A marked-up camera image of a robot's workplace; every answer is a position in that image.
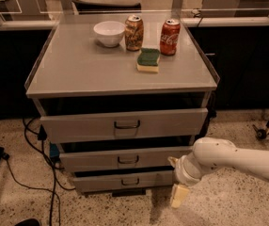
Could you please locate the grey drawer cabinet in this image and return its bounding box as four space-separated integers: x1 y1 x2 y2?
24 13 221 198

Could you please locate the black floor cable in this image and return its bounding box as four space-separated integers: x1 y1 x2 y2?
0 116 76 226

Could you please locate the grey top drawer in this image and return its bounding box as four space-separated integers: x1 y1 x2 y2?
40 108 208 143

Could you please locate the red cola can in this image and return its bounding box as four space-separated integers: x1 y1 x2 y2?
160 19 181 56

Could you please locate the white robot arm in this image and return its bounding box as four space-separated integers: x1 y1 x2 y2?
168 137 269 208

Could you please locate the green yellow sponge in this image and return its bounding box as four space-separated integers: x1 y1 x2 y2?
136 48 160 73

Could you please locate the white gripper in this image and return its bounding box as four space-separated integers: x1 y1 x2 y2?
167 153 201 208

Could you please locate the grey bottom drawer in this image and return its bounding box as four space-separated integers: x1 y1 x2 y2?
73 169 175 193

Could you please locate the brown patterned drink can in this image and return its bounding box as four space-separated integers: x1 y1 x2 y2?
125 14 144 51

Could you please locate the black shoe tip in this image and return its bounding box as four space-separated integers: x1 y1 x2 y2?
14 218 41 226

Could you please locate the white bowl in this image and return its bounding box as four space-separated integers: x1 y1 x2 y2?
93 21 125 47

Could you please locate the grey drawer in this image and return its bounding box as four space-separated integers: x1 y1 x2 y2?
60 146 191 172
40 108 208 143
73 169 175 193

